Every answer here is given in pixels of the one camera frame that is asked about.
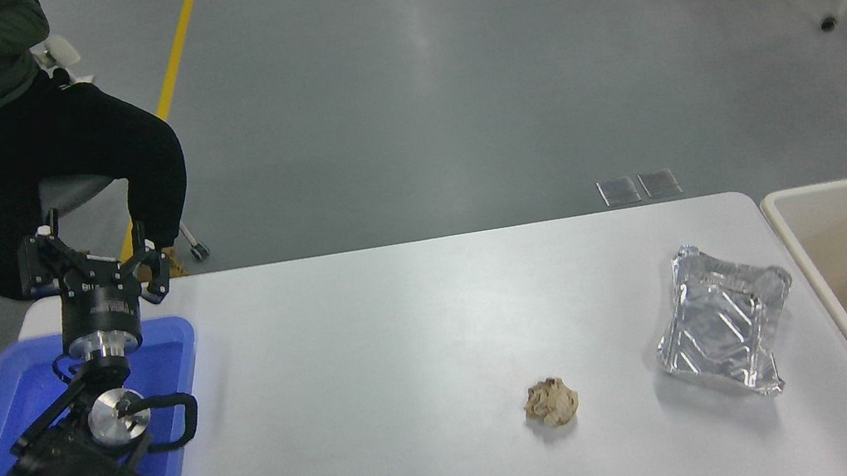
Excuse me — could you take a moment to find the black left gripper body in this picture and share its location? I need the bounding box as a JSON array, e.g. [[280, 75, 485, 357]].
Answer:
[[51, 261, 147, 346]]

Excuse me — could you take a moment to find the crumpled tan paper ball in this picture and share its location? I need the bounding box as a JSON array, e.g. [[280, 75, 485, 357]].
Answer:
[[519, 373, 584, 434]]

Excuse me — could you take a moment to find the silver foil tray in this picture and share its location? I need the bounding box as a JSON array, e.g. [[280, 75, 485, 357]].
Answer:
[[641, 230, 810, 413]]

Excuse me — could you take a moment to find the person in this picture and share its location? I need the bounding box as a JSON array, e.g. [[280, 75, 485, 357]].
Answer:
[[0, 0, 203, 305]]

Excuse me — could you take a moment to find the grey floor outlet plate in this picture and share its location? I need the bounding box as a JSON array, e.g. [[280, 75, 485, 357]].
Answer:
[[637, 165, 683, 200], [596, 173, 643, 209]]

